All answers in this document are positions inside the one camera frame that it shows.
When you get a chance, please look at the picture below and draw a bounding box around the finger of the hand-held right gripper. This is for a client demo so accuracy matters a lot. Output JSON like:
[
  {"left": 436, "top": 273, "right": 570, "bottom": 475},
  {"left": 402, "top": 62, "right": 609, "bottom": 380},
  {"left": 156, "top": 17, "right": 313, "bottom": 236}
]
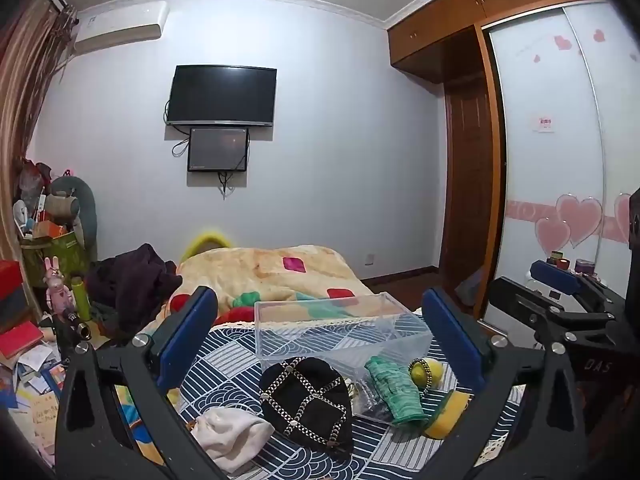
[
  {"left": 487, "top": 276, "right": 616, "bottom": 346},
  {"left": 530, "top": 260, "right": 607, "bottom": 312}
]

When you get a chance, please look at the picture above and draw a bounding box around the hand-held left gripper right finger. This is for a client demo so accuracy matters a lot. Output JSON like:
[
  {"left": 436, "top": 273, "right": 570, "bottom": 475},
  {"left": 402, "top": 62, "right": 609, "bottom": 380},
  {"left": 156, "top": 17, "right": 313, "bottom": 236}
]
[{"left": 422, "top": 287, "right": 588, "bottom": 480}]

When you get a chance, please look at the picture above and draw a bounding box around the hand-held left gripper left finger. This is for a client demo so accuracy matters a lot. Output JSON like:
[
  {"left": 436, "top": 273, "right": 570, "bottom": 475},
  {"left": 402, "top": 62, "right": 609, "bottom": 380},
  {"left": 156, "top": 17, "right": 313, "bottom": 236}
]
[{"left": 54, "top": 285, "right": 236, "bottom": 480}]

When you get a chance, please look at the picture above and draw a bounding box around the striped hair tie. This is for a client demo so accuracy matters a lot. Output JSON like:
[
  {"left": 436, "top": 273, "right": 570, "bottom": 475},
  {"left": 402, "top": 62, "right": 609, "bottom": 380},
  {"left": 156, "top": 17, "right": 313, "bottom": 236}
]
[{"left": 409, "top": 358, "right": 432, "bottom": 388}]

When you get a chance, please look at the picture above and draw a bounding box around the yellow round plush toy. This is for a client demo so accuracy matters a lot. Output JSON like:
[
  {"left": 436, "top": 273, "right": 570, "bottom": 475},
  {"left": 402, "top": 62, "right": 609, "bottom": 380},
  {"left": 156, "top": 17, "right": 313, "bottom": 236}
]
[{"left": 422, "top": 389, "right": 473, "bottom": 441}]

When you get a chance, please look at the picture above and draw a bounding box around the green knit glove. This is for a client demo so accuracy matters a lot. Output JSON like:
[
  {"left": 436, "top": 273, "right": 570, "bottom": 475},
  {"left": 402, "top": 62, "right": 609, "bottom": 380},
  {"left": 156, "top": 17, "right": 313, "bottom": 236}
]
[{"left": 365, "top": 356, "right": 430, "bottom": 426}]

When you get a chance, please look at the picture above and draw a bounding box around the white knit cloth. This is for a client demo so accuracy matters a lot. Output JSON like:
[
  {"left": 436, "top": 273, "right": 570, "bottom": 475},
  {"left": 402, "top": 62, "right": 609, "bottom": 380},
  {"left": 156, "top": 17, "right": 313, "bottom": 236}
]
[{"left": 192, "top": 406, "right": 276, "bottom": 476}]

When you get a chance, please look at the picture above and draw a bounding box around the clear plastic storage box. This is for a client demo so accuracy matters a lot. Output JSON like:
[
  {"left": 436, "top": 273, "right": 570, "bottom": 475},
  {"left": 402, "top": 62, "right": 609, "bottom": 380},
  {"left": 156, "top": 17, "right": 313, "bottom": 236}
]
[{"left": 254, "top": 291, "right": 434, "bottom": 420}]

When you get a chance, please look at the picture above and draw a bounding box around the black hat with chain pattern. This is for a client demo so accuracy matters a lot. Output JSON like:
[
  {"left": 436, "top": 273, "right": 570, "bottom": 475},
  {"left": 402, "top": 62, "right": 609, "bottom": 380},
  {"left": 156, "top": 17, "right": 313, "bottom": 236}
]
[{"left": 259, "top": 356, "right": 355, "bottom": 463}]

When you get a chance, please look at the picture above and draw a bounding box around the blue patterned bed sheet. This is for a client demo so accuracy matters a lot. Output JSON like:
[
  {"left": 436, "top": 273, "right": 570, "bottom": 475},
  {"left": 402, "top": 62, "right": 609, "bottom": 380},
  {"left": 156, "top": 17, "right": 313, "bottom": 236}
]
[{"left": 115, "top": 310, "right": 531, "bottom": 480}]

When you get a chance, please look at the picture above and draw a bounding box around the dark purple clothing pile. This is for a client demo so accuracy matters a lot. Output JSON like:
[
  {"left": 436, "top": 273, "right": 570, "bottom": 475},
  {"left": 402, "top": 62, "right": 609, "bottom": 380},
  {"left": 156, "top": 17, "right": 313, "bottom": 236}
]
[{"left": 87, "top": 243, "right": 183, "bottom": 333}]

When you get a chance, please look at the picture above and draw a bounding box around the white sliding wardrobe door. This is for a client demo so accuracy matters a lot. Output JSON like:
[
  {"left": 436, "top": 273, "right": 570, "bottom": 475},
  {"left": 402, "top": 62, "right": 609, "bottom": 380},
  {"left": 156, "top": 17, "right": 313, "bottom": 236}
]
[{"left": 487, "top": 0, "right": 640, "bottom": 321}]

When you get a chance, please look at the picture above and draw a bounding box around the green bottle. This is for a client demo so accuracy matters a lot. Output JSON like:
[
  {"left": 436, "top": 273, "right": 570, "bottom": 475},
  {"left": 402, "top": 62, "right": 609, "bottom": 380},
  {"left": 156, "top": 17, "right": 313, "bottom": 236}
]
[{"left": 71, "top": 276, "right": 92, "bottom": 322}]

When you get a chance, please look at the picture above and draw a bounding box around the orange fleece blanket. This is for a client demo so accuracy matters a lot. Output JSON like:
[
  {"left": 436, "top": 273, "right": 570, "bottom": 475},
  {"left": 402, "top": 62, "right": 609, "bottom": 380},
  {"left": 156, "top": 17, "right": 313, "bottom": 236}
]
[{"left": 165, "top": 244, "right": 381, "bottom": 326}]

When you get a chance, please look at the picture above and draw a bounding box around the brown wooden door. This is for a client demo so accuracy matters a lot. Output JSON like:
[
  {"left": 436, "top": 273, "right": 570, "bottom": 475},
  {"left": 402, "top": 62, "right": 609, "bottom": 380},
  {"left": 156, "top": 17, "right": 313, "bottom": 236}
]
[{"left": 442, "top": 80, "right": 496, "bottom": 306}]

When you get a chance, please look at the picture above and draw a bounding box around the pink rabbit toy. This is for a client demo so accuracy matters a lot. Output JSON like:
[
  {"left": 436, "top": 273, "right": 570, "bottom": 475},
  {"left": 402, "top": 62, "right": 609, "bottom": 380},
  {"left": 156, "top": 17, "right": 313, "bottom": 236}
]
[{"left": 44, "top": 257, "right": 76, "bottom": 318}]

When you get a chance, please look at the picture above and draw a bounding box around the green shopping bag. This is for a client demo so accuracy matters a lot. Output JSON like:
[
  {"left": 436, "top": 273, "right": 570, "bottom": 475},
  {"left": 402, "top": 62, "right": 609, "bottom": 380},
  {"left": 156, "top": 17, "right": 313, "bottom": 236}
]
[{"left": 20, "top": 230, "right": 91, "bottom": 288}]

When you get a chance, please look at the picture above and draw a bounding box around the pile of scattered papers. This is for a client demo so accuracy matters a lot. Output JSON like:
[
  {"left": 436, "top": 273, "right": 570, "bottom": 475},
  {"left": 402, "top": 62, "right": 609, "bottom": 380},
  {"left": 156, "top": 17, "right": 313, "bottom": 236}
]
[{"left": 0, "top": 345, "right": 68, "bottom": 461}]

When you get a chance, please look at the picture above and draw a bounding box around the grey plush toy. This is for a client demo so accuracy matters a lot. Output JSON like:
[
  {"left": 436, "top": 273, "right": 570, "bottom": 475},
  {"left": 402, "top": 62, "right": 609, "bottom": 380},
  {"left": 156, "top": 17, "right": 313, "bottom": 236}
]
[{"left": 47, "top": 172, "right": 98, "bottom": 261}]

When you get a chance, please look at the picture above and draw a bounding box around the red book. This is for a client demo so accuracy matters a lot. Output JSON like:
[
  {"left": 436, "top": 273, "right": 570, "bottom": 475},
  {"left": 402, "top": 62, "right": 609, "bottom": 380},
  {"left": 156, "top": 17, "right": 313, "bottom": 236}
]
[{"left": 0, "top": 322, "right": 46, "bottom": 358}]

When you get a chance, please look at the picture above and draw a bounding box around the red box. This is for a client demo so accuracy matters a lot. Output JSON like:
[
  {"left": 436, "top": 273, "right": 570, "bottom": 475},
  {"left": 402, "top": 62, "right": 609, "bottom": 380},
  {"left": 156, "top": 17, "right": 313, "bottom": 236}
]
[{"left": 0, "top": 260, "right": 26, "bottom": 306}]

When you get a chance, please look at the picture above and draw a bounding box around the wooden overhead cabinet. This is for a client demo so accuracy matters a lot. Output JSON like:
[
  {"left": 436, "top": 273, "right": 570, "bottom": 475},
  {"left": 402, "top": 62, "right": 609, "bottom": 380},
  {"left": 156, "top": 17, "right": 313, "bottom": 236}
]
[{"left": 387, "top": 0, "right": 606, "bottom": 86}]

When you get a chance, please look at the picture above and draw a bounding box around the striped brown curtain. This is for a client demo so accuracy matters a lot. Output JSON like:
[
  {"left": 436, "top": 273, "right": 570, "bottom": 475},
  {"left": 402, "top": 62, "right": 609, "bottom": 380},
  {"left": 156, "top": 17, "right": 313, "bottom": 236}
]
[{"left": 0, "top": 0, "right": 76, "bottom": 261}]

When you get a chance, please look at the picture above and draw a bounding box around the white air conditioner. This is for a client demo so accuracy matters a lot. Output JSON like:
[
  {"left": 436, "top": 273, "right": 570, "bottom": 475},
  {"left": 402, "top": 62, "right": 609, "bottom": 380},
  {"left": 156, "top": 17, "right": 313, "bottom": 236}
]
[{"left": 74, "top": 1, "right": 168, "bottom": 53}]

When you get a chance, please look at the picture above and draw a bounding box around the yellow foam ring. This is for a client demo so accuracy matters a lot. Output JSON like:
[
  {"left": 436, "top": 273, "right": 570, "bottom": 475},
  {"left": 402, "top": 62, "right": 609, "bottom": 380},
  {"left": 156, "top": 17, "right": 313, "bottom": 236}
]
[{"left": 181, "top": 230, "right": 233, "bottom": 261}]

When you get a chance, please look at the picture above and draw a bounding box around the black cable beside television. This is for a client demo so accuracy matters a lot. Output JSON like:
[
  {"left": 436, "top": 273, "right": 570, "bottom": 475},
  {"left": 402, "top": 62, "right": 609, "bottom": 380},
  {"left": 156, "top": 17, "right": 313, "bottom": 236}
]
[{"left": 164, "top": 100, "right": 191, "bottom": 157}]

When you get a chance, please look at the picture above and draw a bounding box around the small black wall monitor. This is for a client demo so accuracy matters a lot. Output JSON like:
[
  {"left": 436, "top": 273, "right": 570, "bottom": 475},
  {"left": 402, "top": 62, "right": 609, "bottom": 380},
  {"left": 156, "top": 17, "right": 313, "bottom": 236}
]
[{"left": 187, "top": 127, "right": 249, "bottom": 173}]

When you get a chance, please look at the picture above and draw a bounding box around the wall-mounted black television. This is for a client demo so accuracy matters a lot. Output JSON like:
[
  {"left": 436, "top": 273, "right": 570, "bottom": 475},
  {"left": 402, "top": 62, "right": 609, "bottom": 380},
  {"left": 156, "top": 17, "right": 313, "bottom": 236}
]
[{"left": 166, "top": 65, "right": 277, "bottom": 127}]

